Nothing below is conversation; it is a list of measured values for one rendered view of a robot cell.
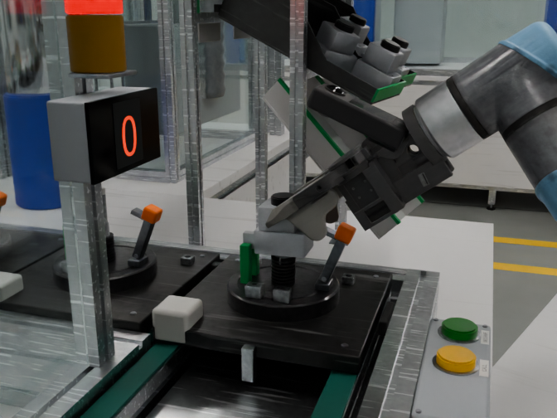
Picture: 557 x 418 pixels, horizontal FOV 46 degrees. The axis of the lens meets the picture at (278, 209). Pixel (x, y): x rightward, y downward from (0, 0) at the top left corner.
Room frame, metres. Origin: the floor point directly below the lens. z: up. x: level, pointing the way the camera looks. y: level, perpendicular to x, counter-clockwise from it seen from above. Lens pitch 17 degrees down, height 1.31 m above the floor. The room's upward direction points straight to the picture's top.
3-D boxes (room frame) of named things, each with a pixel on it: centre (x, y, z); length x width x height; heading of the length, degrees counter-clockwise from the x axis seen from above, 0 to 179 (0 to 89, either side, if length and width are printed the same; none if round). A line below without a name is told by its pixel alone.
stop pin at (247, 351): (0.63, 0.03, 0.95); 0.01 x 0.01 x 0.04; 72
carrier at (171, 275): (0.83, 0.24, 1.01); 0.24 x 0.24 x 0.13; 72
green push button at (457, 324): (0.67, -0.21, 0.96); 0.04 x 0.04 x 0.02
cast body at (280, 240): (0.75, 0.00, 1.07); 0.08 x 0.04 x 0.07; 73
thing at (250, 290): (0.71, 0.03, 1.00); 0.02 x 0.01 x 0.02; 72
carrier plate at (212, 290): (0.75, -0.01, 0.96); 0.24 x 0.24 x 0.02; 72
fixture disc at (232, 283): (0.75, -0.01, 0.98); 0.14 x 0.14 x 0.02
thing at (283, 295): (0.70, 0.00, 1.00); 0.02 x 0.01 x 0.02; 72
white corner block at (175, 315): (0.69, 0.12, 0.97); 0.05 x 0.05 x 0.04; 72
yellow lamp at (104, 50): (0.61, 0.16, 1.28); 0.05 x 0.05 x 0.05
